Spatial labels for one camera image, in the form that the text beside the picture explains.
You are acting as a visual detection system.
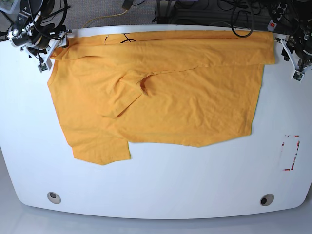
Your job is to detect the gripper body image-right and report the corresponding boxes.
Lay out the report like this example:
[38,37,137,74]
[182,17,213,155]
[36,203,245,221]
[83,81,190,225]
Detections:
[289,41,312,66]

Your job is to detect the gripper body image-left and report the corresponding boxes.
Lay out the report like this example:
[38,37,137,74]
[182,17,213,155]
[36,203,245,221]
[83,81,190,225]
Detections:
[29,34,60,55]

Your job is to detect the orange yellow T-shirt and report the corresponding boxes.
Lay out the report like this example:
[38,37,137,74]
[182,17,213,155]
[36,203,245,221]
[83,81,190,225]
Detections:
[47,31,275,165]

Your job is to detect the white power strip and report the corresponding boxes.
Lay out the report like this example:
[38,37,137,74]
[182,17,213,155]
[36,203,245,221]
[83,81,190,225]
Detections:
[267,0,288,32]

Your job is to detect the red tape rectangle marking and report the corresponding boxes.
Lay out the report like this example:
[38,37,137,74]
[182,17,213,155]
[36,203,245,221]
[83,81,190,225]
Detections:
[279,135,301,171]

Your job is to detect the right table grommet hole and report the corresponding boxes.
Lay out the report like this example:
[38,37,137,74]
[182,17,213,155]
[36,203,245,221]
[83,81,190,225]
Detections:
[260,194,274,206]

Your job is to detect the table grommet hole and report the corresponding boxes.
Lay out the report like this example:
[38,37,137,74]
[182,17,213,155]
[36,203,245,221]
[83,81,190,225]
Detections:
[47,192,61,204]
[260,194,274,206]

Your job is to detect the left table grommet hole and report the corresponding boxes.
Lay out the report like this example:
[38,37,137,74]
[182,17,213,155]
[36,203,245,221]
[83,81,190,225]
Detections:
[47,192,61,204]

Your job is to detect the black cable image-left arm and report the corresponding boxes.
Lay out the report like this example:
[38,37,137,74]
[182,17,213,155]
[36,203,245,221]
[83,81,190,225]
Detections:
[34,0,69,39]

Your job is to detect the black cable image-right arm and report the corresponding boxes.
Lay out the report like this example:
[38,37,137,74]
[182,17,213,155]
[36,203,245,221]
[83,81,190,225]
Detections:
[230,0,255,39]

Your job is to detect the yellow cable on floor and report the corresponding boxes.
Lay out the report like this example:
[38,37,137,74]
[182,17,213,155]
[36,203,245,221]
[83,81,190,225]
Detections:
[82,4,129,29]

